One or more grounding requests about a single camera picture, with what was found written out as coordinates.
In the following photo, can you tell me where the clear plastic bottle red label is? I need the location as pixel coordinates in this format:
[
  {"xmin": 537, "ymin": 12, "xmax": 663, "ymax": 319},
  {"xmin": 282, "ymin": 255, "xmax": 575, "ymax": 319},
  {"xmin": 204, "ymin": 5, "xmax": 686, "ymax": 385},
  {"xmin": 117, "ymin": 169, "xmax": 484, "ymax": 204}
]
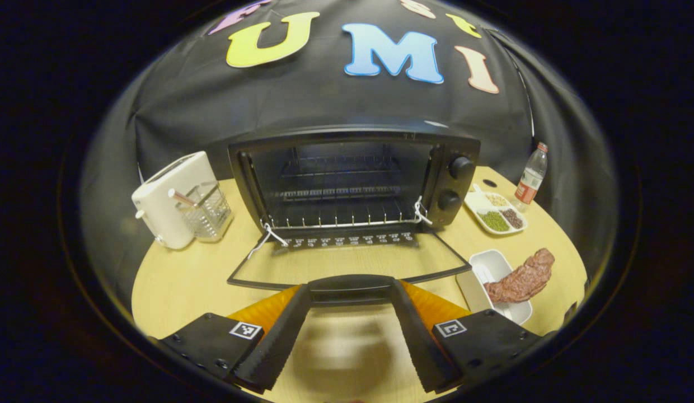
[{"xmin": 514, "ymin": 142, "xmax": 549, "ymax": 212}]

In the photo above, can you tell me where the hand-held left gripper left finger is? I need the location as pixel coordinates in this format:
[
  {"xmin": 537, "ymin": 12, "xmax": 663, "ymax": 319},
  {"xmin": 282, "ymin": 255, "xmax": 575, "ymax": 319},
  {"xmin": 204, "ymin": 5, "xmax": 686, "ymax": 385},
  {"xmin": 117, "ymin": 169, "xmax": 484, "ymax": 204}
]
[{"xmin": 157, "ymin": 284, "xmax": 313, "ymax": 392}]

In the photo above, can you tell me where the metal wire basket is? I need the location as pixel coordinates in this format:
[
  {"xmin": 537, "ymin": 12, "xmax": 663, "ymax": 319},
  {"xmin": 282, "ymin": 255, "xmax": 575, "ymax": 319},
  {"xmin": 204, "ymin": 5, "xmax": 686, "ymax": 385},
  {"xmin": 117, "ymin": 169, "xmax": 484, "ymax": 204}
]
[{"xmin": 173, "ymin": 182, "xmax": 234, "ymax": 242}]

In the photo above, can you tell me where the black electric oven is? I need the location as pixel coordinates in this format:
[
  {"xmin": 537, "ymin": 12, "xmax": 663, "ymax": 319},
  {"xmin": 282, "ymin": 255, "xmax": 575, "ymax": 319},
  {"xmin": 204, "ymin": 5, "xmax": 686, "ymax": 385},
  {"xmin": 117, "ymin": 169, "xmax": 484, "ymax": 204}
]
[{"xmin": 227, "ymin": 128, "xmax": 482, "ymax": 307}]

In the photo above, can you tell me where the white divided tray with beans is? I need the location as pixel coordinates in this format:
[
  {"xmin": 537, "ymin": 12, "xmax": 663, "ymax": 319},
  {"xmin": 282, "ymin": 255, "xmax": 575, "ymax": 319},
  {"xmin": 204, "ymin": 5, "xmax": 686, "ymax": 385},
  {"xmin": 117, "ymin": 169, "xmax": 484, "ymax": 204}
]
[{"xmin": 465, "ymin": 185, "xmax": 528, "ymax": 236}]

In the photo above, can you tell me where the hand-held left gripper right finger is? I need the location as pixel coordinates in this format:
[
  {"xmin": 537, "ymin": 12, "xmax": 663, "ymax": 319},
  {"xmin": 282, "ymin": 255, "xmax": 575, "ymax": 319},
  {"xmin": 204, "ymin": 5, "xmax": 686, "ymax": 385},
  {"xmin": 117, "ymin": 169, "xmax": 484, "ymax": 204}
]
[{"xmin": 391, "ymin": 280, "xmax": 543, "ymax": 393}]

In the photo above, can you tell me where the white string tie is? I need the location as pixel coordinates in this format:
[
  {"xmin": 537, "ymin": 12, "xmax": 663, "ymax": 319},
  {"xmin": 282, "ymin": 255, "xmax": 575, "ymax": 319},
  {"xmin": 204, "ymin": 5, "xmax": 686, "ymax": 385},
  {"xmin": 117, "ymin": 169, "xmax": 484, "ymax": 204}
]
[
  {"xmin": 413, "ymin": 196, "xmax": 433, "ymax": 226},
  {"xmin": 247, "ymin": 221, "xmax": 290, "ymax": 261}
]

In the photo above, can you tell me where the stick with striped handle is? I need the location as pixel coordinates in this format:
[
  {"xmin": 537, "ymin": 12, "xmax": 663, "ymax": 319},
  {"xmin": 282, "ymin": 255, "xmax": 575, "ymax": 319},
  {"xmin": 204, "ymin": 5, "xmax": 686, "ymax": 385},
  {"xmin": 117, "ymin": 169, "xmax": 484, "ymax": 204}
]
[{"xmin": 168, "ymin": 189, "xmax": 201, "ymax": 209}]

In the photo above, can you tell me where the white rectangular tray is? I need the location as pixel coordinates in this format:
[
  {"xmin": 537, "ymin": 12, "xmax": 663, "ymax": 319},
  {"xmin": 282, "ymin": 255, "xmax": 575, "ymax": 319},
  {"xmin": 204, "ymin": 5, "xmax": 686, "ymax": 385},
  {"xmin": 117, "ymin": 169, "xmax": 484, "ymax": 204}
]
[{"xmin": 456, "ymin": 249, "xmax": 533, "ymax": 326}]

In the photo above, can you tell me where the metal oven wire rack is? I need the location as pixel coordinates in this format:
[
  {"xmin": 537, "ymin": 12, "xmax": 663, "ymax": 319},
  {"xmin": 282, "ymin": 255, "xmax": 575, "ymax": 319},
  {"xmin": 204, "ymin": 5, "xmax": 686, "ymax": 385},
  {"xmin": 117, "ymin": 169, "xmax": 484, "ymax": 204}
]
[{"xmin": 266, "ymin": 154, "xmax": 423, "ymax": 230}]

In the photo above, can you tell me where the reddish brown meat piece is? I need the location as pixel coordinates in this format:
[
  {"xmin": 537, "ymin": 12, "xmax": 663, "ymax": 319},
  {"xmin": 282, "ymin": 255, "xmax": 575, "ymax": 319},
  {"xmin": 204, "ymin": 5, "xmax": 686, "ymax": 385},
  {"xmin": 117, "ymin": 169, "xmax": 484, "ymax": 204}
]
[{"xmin": 484, "ymin": 248, "xmax": 556, "ymax": 304}]

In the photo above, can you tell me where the white toaster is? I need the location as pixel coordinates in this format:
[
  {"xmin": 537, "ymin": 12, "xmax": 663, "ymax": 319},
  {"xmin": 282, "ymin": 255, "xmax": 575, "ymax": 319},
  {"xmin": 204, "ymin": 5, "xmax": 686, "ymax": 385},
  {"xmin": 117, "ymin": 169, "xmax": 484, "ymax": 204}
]
[{"xmin": 132, "ymin": 151, "xmax": 219, "ymax": 250}]

